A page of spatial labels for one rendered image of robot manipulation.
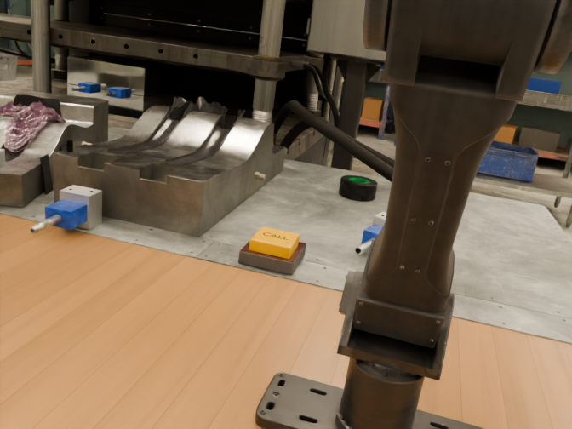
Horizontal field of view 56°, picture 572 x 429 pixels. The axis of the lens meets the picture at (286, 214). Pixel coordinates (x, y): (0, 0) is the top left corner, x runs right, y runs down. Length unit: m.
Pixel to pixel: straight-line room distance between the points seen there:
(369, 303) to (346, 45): 1.25
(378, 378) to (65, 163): 0.64
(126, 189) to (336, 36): 0.92
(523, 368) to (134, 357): 0.42
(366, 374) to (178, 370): 0.19
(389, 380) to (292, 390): 0.11
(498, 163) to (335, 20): 3.03
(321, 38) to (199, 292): 1.08
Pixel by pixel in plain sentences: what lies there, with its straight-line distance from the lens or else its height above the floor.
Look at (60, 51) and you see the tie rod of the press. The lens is 2.68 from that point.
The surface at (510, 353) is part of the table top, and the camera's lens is 0.69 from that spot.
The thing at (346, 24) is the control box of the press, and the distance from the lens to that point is 1.61.
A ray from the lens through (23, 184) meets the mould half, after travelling 0.95.
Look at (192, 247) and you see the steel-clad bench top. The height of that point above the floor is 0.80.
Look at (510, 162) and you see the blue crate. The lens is 4.48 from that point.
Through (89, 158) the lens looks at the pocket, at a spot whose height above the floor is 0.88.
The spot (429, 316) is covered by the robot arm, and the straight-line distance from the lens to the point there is 0.42.
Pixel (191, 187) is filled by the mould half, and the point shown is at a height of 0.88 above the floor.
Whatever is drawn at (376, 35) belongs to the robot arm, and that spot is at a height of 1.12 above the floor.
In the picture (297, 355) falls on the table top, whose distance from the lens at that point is 0.58.
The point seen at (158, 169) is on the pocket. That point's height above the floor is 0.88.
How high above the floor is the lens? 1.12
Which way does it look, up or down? 19 degrees down
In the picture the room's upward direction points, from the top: 7 degrees clockwise
